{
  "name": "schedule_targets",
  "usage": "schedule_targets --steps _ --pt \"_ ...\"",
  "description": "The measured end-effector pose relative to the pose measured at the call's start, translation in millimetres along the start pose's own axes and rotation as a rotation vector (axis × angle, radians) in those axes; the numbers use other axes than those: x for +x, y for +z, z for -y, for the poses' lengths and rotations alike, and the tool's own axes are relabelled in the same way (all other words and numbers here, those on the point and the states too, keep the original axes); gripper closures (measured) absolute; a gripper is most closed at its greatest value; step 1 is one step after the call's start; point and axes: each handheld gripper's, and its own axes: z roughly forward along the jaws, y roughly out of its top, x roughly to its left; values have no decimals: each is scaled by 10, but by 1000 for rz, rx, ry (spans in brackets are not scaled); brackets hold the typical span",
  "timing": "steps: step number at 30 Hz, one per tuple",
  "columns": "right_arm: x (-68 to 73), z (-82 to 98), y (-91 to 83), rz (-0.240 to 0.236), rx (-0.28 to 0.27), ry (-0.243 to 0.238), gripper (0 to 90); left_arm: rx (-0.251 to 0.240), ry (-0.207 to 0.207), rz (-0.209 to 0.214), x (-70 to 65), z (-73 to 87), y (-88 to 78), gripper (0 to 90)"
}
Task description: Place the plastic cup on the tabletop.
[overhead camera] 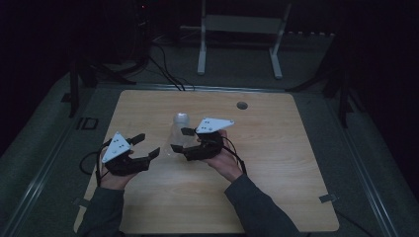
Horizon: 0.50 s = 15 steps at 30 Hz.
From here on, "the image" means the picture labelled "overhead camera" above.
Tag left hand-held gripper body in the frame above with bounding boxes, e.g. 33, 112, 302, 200
101, 131, 152, 177

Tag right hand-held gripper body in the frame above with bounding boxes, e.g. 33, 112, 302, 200
183, 117, 236, 162

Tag metal floor rail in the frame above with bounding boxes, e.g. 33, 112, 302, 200
95, 82, 291, 94
0, 124, 75, 237
329, 108, 401, 237

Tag person's right hand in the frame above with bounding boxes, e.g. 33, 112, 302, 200
206, 128, 245, 184

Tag black tripod stand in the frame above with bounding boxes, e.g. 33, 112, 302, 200
286, 58, 357, 129
67, 58, 137, 119

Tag translucent plastic bottle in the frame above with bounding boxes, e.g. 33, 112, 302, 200
167, 112, 197, 157

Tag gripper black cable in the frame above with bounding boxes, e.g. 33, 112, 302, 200
94, 139, 115, 188
220, 135, 248, 176

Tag white power strip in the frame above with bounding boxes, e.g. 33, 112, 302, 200
286, 31, 336, 40

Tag grey tape piece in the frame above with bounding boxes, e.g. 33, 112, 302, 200
72, 197, 91, 209
318, 194, 339, 204

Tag white metal stand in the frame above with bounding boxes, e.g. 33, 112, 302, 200
197, 0, 293, 81

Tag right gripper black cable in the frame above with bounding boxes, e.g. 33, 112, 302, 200
220, 135, 248, 176

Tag thin black floor cable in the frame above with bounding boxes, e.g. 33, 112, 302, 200
335, 210, 375, 237

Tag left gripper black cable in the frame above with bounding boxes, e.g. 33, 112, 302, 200
94, 139, 115, 188

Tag person's left hand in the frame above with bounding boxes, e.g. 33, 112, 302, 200
98, 162, 138, 192

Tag black floor cables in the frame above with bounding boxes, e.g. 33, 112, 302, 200
147, 42, 196, 92

